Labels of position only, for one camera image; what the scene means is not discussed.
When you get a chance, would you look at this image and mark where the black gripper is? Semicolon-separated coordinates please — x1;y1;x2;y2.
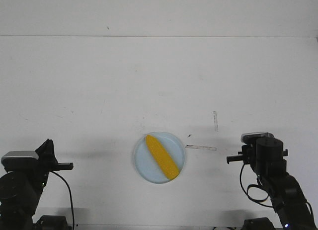
226;137;288;177
34;139;74;172

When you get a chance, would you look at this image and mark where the yellow corn cob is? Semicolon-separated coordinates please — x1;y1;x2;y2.
145;135;180;180

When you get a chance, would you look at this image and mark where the light blue round plate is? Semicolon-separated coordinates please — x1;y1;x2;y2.
133;132;185;184

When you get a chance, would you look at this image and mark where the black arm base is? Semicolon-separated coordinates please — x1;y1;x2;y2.
34;215;72;230
242;218;275;230

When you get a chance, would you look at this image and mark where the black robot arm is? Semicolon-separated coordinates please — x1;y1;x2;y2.
227;132;316;230
0;139;75;230

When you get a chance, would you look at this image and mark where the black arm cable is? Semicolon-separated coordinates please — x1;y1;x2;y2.
48;170;75;230
239;164;274;208

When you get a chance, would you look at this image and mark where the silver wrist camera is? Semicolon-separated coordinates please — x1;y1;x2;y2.
240;132;274;144
1;151;39;166

